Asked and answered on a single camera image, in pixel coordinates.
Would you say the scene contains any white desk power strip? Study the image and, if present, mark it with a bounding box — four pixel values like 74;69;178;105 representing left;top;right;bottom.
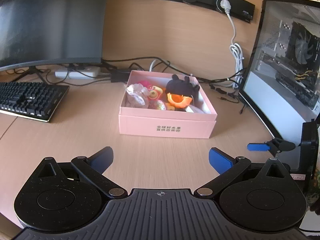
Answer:
54;67;100;79

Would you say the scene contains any white grey adapter block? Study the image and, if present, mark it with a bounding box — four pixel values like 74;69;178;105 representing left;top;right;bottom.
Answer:
185;105;204;114

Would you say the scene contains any pink cardboard box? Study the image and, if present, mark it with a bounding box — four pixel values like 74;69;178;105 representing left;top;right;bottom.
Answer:
119;71;217;139

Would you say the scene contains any black computer monitor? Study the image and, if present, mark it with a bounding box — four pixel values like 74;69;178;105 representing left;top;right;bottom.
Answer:
1;0;106;71

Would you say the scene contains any black cable bundle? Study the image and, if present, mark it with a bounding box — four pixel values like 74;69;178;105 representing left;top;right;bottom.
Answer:
4;56;249;114

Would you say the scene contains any black plush toy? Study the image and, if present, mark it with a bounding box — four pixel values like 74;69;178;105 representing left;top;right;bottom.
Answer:
165;74;200;99

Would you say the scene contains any black keyboard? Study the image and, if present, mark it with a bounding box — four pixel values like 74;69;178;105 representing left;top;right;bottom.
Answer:
0;82;69;122

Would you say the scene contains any hello kitty toy camera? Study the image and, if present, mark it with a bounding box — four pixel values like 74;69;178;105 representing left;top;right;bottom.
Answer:
148;86;163;100

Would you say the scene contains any orange plastic toy piece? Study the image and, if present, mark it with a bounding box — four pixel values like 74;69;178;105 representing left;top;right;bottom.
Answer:
167;93;193;108

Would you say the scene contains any pink yellow cake toy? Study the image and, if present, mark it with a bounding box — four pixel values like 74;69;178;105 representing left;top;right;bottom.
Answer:
148;100;167;111

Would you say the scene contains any white bundled power cable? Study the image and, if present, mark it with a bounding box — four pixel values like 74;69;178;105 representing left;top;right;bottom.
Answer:
220;0;245;90

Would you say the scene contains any pink plastic strainer scoop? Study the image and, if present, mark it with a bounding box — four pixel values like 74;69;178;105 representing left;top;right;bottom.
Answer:
138;80;152;89

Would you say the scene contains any white glass computer case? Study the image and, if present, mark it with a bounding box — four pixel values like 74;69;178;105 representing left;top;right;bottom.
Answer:
238;0;320;145

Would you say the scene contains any white pink wrapper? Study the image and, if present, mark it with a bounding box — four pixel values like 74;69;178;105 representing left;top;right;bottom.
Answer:
125;83;150;109

